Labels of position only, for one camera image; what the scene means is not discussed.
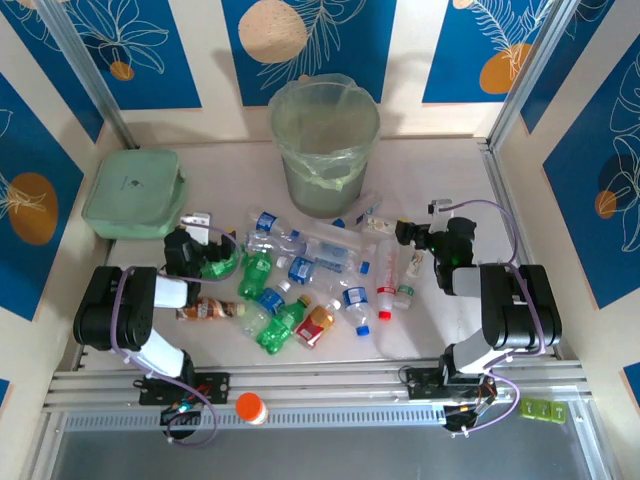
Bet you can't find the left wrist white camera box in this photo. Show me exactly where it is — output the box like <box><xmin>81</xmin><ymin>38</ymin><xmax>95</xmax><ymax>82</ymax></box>
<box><xmin>178</xmin><ymin>212</ymin><xmax>212</xmax><ymax>246</ymax></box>

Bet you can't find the plain clear bottle blue cap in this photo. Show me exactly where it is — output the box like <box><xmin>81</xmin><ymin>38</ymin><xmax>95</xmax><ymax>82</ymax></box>
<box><xmin>333</xmin><ymin>192</ymin><xmax>384</xmax><ymax>229</ymax></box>

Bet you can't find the small white bottle leaf label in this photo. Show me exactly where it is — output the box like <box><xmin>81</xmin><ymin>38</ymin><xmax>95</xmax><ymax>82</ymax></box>
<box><xmin>360</xmin><ymin>215</ymin><xmax>407</xmax><ymax>236</ymax></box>

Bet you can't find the brown coffee drink bottle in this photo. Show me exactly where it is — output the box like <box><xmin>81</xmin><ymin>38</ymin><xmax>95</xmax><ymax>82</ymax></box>
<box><xmin>174</xmin><ymin>295</ymin><xmax>247</xmax><ymax>322</ymax></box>

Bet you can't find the pale green bin liner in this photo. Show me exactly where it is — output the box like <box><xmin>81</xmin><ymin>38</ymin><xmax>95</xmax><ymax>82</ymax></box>
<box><xmin>269</xmin><ymin>73</ymin><xmax>381</xmax><ymax>194</ymax></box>

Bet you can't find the green soda bottle yellow cap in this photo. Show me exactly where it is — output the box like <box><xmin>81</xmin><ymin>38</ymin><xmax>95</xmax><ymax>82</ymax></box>
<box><xmin>255</xmin><ymin>294</ymin><xmax>312</xmax><ymax>356</ymax></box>

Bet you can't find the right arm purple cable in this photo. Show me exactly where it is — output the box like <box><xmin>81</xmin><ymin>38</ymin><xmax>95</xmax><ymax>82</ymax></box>
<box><xmin>446</xmin><ymin>198</ymin><xmax>547</xmax><ymax>437</ymax></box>

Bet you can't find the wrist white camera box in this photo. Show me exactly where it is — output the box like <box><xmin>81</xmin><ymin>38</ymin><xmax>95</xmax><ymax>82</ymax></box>
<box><xmin>178</xmin><ymin>212</ymin><xmax>212</xmax><ymax>246</ymax></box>
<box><xmin>427</xmin><ymin>198</ymin><xmax>455</xmax><ymax>232</ymax></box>

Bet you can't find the clear bottle pale blue label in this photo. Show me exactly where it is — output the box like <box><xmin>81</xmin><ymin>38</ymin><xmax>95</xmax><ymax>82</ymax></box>
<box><xmin>307</xmin><ymin>239</ymin><xmax>374</xmax><ymax>276</ymax></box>

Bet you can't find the slotted grey cable duct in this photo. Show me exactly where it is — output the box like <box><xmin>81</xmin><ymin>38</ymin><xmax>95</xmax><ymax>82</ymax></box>
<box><xmin>62</xmin><ymin>405</ymin><xmax>446</xmax><ymax>432</ymax></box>

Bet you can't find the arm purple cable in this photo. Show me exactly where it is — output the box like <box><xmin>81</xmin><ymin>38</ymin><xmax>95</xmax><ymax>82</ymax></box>
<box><xmin>110</xmin><ymin>223</ymin><xmax>245</xmax><ymax>448</ymax></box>
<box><xmin>446</xmin><ymin>198</ymin><xmax>547</xmax><ymax>437</ymax></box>

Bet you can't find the aluminium frame post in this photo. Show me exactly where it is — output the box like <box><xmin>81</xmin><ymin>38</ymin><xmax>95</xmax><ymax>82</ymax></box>
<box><xmin>485</xmin><ymin>0</ymin><xmax>586</xmax><ymax>151</ymax></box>
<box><xmin>37</xmin><ymin>0</ymin><xmax>140</xmax><ymax>150</ymax></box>

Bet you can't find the black wiring connector box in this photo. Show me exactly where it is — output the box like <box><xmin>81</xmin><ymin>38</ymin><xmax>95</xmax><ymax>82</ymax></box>
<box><xmin>442</xmin><ymin>387</ymin><xmax>501</xmax><ymax>435</ymax></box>
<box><xmin>158</xmin><ymin>402</ymin><xmax>205</xmax><ymax>427</ymax></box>

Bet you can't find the grey mesh waste bin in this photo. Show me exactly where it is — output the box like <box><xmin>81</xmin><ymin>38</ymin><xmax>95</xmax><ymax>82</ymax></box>
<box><xmin>269</xmin><ymin>73</ymin><xmax>381</xmax><ymax>220</ymax></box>

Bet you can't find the clear bottle red cap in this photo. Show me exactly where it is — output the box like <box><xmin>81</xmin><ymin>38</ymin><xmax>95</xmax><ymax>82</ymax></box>
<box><xmin>374</xmin><ymin>238</ymin><xmax>401</xmax><ymax>321</ymax></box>

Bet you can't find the clear bottle blue logo label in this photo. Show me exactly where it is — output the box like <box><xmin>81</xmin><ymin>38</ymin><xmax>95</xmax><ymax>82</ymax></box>
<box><xmin>247</xmin><ymin>207</ymin><xmax>302</xmax><ymax>241</ymax></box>

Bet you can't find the small jar orange lid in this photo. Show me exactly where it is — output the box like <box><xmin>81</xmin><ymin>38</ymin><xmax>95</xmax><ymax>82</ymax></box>
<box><xmin>234</xmin><ymin>392</ymin><xmax>270</xmax><ymax>427</ymax></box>

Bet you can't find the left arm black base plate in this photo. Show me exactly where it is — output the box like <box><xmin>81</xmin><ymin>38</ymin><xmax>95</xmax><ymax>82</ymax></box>
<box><xmin>138</xmin><ymin>372</ymin><xmax>232</xmax><ymax>406</ymax></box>

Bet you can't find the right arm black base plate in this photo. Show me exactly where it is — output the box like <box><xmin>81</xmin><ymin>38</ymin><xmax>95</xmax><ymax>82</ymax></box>
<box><xmin>404</xmin><ymin>367</ymin><xmax>451</xmax><ymax>401</ymax></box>

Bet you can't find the orange drink bottle red label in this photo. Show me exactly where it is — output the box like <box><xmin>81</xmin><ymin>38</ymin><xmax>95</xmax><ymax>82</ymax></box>
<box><xmin>293</xmin><ymin>298</ymin><xmax>342</xmax><ymax>349</ymax></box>

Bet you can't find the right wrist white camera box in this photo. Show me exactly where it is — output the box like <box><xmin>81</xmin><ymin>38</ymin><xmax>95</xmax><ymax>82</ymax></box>
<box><xmin>427</xmin><ymin>198</ymin><xmax>455</xmax><ymax>232</ymax></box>

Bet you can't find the aluminium mounting rail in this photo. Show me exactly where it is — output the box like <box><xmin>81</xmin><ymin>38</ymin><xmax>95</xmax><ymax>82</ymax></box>
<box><xmin>44</xmin><ymin>358</ymin><xmax>586</xmax><ymax>412</ymax></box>

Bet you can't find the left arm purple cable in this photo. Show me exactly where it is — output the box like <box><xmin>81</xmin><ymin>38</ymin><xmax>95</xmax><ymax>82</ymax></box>
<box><xmin>110</xmin><ymin>223</ymin><xmax>245</xmax><ymax>448</ymax></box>

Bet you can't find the clear bottle barcode label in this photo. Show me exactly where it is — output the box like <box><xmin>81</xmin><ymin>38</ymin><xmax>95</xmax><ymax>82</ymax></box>
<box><xmin>243</xmin><ymin>230</ymin><xmax>314</xmax><ymax>256</ymax></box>

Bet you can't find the mint green lunch box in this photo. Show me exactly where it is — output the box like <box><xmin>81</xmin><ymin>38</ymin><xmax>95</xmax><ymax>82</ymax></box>
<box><xmin>80</xmin><ymin>148</ymin><xmax>190</xmax><ymax>240</ymax></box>

